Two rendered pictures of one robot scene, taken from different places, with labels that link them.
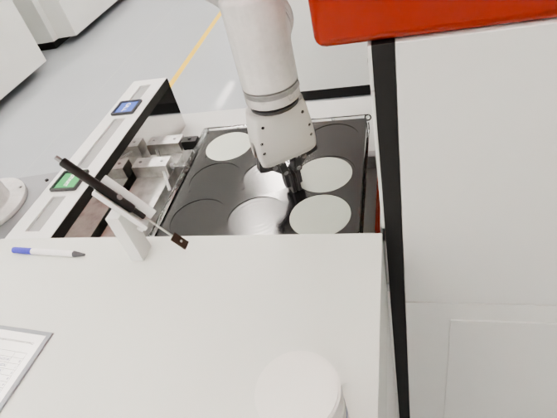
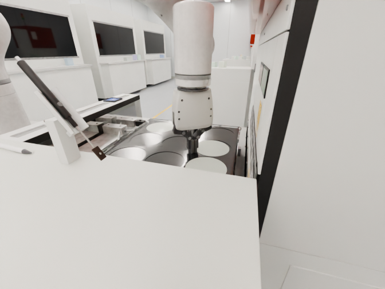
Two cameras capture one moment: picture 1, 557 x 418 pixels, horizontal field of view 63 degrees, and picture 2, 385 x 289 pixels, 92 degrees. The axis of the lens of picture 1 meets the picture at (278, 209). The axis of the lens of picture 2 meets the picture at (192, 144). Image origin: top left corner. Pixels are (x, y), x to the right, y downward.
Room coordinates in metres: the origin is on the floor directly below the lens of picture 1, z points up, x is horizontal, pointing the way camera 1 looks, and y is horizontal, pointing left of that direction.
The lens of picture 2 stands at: (0.17, 0.01, 1.15)
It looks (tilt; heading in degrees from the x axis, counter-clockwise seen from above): 27 degrees down; 355
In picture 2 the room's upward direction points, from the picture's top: straight up
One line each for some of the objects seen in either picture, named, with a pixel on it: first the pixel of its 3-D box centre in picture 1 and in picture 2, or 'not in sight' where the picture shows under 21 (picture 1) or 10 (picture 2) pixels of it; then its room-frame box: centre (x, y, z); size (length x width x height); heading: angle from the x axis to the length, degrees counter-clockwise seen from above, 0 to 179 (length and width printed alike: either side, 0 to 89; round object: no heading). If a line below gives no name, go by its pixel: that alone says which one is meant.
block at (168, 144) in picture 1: (167, 144); (127, 121); (0.90, 0.20, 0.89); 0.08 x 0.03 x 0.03; 69
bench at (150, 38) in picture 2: not in sight; (149, 54); (7.98, 0.89, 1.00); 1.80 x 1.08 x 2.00; 159
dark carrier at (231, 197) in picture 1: (268, 177); (178, 143); (0.68, 0.00, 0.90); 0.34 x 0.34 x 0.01; 69
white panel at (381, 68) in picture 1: (389, 54); (258, 94); (0.78, -0.27, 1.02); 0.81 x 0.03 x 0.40; 159
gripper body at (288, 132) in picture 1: (279, 126); (192, 106); (0.63, -0.04, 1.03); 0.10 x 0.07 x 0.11; 103
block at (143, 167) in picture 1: (153, 166); (114, 128); (0.83, 0.23, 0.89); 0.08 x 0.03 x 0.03; 69
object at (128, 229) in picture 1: (132, 221); (67, 128); (0.49, 0.19, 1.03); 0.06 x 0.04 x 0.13; 69
